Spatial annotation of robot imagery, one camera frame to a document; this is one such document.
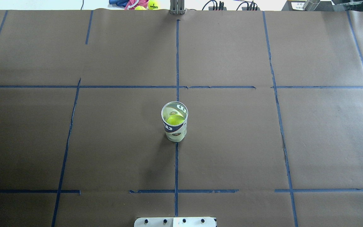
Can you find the yellow spare tennis ball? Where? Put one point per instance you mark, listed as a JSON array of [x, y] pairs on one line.
[[153, 5]]

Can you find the clear tennis ball can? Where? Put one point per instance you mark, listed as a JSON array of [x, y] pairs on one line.
[[175, 133]]

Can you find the pink and blue cloth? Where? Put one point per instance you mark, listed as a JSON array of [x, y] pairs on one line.
[[129, 4]]

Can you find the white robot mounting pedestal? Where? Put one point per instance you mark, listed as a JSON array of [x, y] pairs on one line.
[[175, 222]]

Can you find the aluminium frame post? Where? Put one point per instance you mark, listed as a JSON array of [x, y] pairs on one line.
[[177, 7]]

